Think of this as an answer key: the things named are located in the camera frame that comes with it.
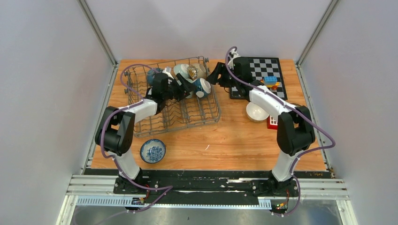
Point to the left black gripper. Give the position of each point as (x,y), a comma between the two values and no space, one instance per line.
(183,89)

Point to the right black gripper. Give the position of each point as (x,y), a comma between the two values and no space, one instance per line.
(221,69)

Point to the dark blue white bowl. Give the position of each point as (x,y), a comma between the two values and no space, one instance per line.
(203,87)

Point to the grey wire dish rack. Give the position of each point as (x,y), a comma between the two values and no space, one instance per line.
(187,113)

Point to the cream beige bowl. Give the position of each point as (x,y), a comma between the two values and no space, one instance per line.
(256,113)

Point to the blue floral white bowl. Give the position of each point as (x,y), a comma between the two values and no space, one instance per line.
(153,151)

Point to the black striped bowl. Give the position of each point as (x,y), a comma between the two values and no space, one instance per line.
(297,106)

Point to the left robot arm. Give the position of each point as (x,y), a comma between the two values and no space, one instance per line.
(115,132)

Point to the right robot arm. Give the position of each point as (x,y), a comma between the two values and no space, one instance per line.
(295,132)

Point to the pale green bowl middle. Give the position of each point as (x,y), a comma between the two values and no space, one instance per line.
(191,93)

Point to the pale green bowl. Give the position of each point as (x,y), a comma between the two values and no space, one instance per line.
(182,69)
(191,93)

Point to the beige speckled bowl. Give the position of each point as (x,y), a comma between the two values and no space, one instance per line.
(196,71)

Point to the pale green bowl rear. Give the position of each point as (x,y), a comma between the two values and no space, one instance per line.
(182,69)

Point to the dark teal glazed bowl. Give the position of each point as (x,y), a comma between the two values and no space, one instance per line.
(151,74)

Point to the black white checkerboard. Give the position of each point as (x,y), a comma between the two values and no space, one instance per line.
(253,69)

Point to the orange blue toy car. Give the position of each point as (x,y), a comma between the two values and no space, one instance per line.
(270,82)

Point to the red white toy block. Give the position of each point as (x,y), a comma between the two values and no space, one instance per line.
(272,123)

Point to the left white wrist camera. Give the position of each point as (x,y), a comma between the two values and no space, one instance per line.
(167,70)

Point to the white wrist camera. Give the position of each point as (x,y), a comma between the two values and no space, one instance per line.
(167,70)
(231,61)

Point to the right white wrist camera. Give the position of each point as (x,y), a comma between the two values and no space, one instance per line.
(231,61)

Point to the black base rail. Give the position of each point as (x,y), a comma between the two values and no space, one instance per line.
(203,190)

